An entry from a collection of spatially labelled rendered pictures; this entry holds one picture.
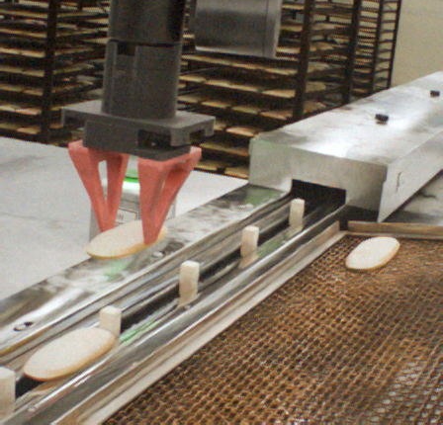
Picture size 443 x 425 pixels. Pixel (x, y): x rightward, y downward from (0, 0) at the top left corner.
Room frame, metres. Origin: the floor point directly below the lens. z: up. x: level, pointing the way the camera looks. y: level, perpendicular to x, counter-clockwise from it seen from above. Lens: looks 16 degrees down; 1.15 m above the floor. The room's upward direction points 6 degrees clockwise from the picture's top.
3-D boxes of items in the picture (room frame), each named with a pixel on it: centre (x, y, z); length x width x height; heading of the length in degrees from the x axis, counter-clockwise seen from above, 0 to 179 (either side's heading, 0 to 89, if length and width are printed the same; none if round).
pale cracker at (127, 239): (0.69, 0.07, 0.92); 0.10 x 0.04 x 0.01; 157
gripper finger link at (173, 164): (0.69, 0.06, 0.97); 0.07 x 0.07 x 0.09; 67
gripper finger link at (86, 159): (0.70, 0.07, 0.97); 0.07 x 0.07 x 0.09; 67
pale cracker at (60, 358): (0.62, 0.10, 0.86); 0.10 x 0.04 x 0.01; 157
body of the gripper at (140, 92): (0.69, 0.07, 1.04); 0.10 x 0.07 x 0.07; 67
